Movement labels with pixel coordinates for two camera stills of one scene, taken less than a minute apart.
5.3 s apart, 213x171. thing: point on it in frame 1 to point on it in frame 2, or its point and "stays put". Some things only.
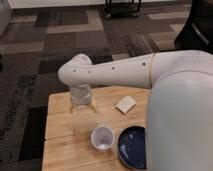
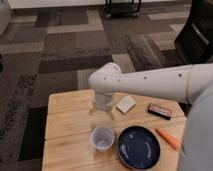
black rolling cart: [123, 9] stays put
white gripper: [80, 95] to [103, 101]
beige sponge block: [126, 104] stays put
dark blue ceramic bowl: [132, 147] stays put
